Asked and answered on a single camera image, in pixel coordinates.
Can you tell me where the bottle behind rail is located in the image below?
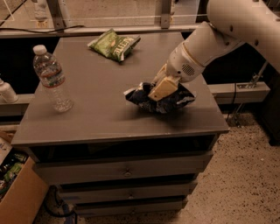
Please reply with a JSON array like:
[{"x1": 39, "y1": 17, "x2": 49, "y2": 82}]
[{"x1": 31, "y1": 0, "x2": 47, "y2": 21}]

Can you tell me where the white bottle at left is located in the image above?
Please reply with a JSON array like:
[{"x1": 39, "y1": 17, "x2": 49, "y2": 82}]
[{"x1": 0, "y1": 79, "x2": 18, "y2": 103}]

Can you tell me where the metal frame rail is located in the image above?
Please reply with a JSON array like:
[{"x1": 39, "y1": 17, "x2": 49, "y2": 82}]
[{"x1": 0, "y1": 0, "x2": 207, "y2": 39}]

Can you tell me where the cardboard box with snacks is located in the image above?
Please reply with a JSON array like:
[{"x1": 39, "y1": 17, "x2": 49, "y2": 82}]
[{"x1": 0, "y1": 131, "x2": 48, "y2": 224}]

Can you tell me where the black cable on floor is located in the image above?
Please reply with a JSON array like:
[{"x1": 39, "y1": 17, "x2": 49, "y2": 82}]
[{"x1": 42, "y1": 186, "x2": 77, "y2": 224}]

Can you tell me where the grey drawer cabinet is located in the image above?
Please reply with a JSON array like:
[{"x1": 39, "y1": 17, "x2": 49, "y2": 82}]
[{"x1": 12, "y1": 33, "x2": 228, "y2": 217}]

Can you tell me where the black cable on rail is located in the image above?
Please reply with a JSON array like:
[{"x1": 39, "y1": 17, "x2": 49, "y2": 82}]
[{"x1": 0, "y1": 24, "x2": 86, "y2": 35}]

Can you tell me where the clear plastic water bottle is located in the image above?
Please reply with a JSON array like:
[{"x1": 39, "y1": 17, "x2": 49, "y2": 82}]
[{"x1": 33, "y1": 45, "x2": 74, "y2": 113}]

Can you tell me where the green chip bag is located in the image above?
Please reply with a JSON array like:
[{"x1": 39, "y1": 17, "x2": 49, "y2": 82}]
[{"x1": 87, "y1": 29, "x2": 141, "y2": 62}]

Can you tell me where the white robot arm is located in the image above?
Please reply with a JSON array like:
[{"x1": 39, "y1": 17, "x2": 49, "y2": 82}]
[{"x1": 149, "y1": 0, "x2": 280, "y2": 102}]

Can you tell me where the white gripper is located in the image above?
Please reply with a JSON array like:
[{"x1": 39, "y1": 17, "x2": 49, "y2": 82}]
[{"x1": 148, "y1": 42, "x2": 205, "y2": 101}]

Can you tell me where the blue chip bag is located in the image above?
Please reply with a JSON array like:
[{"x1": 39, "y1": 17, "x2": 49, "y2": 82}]
[{"x1": 124, "y1": 82, "x2": 196, "y2": 114}]

